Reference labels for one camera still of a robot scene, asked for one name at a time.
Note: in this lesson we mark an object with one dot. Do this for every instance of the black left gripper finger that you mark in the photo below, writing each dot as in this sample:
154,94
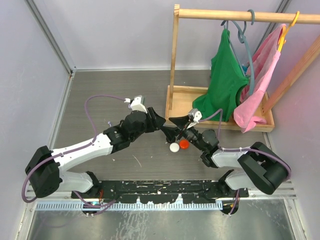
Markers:
155,118
153,126

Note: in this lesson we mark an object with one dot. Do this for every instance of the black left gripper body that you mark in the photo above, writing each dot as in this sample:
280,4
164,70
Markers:
150,118

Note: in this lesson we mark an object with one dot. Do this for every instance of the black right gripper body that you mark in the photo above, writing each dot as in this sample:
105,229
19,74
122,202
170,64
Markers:
191,134

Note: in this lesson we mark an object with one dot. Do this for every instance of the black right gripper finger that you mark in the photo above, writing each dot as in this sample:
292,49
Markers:
181,122
171,133

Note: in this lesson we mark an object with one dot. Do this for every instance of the orange earbud charging case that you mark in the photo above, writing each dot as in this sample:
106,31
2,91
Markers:
184,144

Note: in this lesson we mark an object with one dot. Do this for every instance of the white round charging case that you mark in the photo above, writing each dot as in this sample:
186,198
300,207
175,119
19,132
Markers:
174,147

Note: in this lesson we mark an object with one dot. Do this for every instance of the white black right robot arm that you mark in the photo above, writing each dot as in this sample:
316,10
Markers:
251,167

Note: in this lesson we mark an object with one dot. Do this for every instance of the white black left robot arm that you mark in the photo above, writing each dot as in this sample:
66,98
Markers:
48,170

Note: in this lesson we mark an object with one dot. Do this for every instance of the wooden clothes rack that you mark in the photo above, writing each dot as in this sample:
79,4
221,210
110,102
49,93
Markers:
180,98

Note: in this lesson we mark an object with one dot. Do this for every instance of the pink shirt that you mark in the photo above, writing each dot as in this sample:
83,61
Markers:
264,62

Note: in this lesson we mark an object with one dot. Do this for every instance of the green shirt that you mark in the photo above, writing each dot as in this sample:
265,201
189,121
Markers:
226,83

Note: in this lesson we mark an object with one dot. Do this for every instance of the blue cloth item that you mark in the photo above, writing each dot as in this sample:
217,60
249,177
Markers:
245,69

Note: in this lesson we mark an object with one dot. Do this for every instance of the grey blue clothes hanger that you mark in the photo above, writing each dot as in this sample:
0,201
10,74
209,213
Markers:
243,40

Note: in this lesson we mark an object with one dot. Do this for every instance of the yellow clothes hanger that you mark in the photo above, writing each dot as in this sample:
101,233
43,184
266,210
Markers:
284,32

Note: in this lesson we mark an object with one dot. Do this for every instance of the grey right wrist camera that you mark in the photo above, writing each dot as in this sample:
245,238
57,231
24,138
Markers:
194,116

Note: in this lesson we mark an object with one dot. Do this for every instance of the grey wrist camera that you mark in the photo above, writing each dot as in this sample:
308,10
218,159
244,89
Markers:
136,104
194,116

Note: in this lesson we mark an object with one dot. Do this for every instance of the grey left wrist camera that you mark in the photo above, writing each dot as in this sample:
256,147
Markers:
136,104

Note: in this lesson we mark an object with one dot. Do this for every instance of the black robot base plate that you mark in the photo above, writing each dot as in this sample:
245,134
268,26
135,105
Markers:
163,191

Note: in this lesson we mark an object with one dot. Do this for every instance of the white slotted cable duct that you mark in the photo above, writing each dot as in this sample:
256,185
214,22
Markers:
138,206

